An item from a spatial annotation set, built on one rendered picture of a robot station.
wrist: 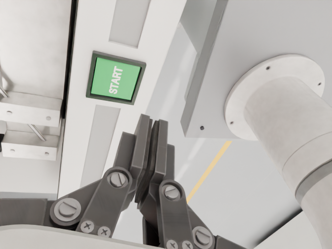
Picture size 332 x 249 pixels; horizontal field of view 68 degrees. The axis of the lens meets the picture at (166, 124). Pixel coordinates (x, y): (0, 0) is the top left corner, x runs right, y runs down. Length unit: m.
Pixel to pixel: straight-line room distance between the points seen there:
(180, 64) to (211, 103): 0.97
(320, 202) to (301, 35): 0.25
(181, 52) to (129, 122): 1.08
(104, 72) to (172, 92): 1.25
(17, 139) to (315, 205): 0.43
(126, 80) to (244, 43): 0.21
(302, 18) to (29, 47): 0.39
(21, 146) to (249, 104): 0.39
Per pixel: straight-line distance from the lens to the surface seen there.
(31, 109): 0.39
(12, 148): 0.46
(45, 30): 0.36
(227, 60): 0.42
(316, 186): 0.35
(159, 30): 0.26
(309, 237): 3.43
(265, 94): 0.44
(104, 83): 0.28
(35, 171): 0.65
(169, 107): 1.57
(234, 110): 0.47
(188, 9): 0.80
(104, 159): 0.38
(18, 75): 0.40
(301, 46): 0.47
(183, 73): 1.45
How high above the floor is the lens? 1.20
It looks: 46 degrees down
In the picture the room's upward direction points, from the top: 167 degrees clockwise
